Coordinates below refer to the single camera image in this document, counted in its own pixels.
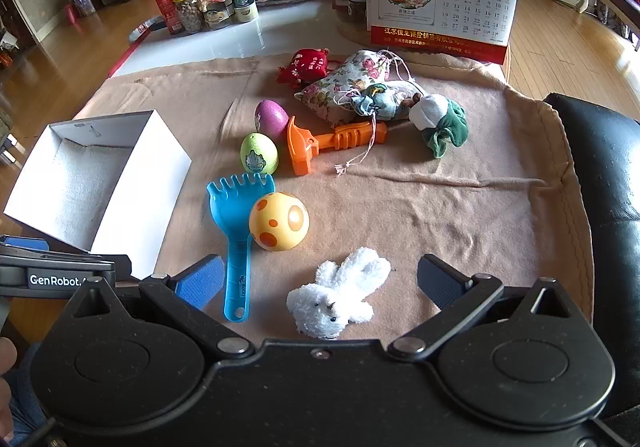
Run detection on yellow orange-spotted toy egg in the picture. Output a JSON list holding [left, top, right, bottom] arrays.
[[248, 192, 310, 253]]

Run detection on green toy egg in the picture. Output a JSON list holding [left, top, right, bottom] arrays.
[[240, 133, 279, 176]]

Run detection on light blue drawstring pouch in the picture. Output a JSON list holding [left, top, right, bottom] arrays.
[[334, 82, 426, 176]]

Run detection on purple toy egg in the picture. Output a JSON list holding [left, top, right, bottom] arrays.
[[254, 99, 291, 140]]

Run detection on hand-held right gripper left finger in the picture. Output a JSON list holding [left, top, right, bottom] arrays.
[[70, 254, 256, 362]]

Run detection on glass jar of nuts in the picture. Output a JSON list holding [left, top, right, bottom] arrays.
[[172, 0, 206, 35]]

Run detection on red drawstring pouch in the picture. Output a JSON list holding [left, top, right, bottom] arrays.
[[276, 48, 331, 88]]

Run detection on person's left hand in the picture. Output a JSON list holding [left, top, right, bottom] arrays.
[[0, 338, 20, 428]]

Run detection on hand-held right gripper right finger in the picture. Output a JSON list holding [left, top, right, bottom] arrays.
[[387, 254, 576, 361]]

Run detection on black leather chair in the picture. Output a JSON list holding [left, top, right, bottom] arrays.
[[542, 92, 640, 428]]

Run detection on person's blue jeans leg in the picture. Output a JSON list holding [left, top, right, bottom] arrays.
[[7, 344, 51, 447]]

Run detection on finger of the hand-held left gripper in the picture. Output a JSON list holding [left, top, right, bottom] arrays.
[[0, 235, 101, 262]]

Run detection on red tin can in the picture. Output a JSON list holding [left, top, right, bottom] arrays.
[[152, 0, 187, 36]]

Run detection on orange plastic toy hammer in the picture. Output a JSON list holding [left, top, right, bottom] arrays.
[[286, 114, 389, 176]]

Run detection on beige blanket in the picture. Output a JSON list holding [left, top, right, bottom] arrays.
[[72, 52, 596, 378]]

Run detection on white cardboard box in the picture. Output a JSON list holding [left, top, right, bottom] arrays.
[[2, 109, 193, 280]]

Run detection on dark glass jar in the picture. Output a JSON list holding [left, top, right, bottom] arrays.
[[345, 0, 372, 26]]

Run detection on blue plastic toy rake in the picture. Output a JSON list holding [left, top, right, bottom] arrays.
[[206, 174, 277, 323]]

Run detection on clear glass jar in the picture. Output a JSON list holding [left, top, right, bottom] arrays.
[[200, 0, 233, 31]]

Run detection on desk calendar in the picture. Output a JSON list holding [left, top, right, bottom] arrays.
[[369, 0, 523, 65]]

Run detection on green label can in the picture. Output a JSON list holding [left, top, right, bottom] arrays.
[[230, 0, 260, 24]]

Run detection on floral fabric pouch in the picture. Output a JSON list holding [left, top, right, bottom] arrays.
[[294, 50, 401, 128]]

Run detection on white plush bunny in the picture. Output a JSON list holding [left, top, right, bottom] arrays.
[[286, 247, 392, 339]]

